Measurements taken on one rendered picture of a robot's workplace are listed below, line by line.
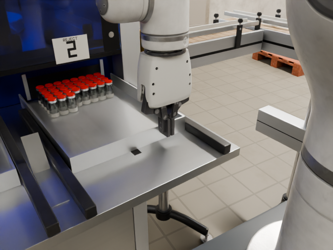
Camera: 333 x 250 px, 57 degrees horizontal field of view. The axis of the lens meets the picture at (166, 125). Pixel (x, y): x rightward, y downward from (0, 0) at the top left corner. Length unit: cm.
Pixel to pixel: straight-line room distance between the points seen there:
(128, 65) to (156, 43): 37
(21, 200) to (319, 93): 45
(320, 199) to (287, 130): 120
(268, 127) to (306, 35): 135
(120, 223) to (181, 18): 83
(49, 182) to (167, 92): 26
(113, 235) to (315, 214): 93
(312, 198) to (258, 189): 160
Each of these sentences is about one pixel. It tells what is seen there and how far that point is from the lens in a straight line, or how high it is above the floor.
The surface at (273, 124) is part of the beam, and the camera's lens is 155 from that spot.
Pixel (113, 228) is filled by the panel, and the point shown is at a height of 37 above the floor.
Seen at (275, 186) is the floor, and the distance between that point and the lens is 199.
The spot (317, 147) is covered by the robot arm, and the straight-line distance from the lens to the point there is 31.
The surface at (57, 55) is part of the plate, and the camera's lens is 79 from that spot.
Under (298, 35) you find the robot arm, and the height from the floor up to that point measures 117.
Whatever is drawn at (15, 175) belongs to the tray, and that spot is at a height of 90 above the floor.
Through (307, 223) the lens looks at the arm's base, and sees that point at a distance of 35.
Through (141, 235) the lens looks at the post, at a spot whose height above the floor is 26.
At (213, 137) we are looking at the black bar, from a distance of 63.
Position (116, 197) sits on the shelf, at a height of 88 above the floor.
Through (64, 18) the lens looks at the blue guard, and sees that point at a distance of 78.
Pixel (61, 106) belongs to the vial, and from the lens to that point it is 77.
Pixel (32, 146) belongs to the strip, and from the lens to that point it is 60.
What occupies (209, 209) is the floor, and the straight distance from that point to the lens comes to 175.
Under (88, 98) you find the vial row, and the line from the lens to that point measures 81.
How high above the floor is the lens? 123
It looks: 29 degrees down
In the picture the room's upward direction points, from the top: straight up
